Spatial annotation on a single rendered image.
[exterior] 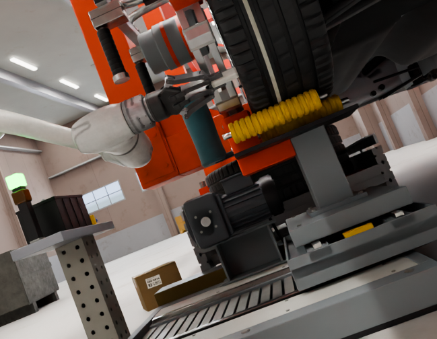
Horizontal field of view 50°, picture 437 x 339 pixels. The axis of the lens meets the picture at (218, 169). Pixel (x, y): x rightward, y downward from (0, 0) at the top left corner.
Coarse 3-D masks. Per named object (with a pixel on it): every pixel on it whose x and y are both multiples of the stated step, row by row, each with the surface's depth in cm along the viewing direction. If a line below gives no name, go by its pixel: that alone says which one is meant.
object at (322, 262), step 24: (384, 216) 117; (408, 216) 105; (432, 216) 105; (288, 240) 157; (336, 240) 123; (360, 240) 106; (384, 240) 106; (408, 240) 105; (432, 240) 104; (288, 264) 108; (312, 264) 107; (336, 264) 107; (360, 264) 106
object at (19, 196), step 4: (16, 192) 136; (20, 192) 136; (24, 192) 137; (28, 192) 139; (12, 196) 137; (16, 196) 136; (20, 196) 136; (24, 196) 136; (28, 196) 138; (16, 200) 136; (20, 200) 136; (24, 200) 136; (28, 200) 138; (16, 204) 136
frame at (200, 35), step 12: (180, 12) 112; (180, 24) 111; (204, 24) 111; (192, 36) 111; (204, 36) 111; (192, 48) 112; (216, 48) 114; (204, 60) 117; (216, 60) 116; (228, 84) 120; (216, 96) 122; (228, 96) 123; (228, 108) 125; (240, 108) 132
